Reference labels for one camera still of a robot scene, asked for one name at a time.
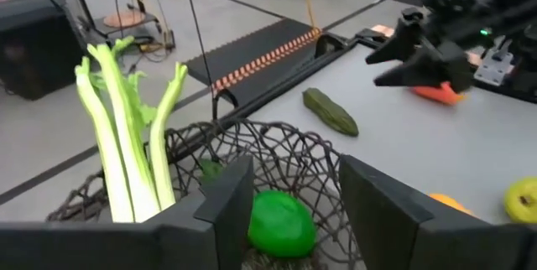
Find black hanging cable with loop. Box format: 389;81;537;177
180;0;241;122

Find black ramp mat orange stripes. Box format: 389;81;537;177
184;17;350;110

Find black wire fruit basket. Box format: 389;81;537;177
45;117;364;270

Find green bell pepper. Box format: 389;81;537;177
247;190;318;260

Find black stand with brown disc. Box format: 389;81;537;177
62;0;177;53

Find dark green cucumber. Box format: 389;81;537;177
302;87;361;138

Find green white celery bunch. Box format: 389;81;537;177
74;35;189;224

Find orange fruit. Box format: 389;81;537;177
427;192;476;217

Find silver mounting bracket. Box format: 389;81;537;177
472;49;516;87

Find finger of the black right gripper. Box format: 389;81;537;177
364;7;425;65
373;41;476;94

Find yellow-green apple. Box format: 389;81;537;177
503;176;537;226

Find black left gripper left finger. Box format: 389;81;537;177
0;154;255;270

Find black box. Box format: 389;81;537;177
0;0;86;101

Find wooden table side board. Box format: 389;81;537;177
371;23;396;39

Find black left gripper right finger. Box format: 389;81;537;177
338;153;537;270

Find red orange mango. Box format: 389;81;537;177
409;80;467;106

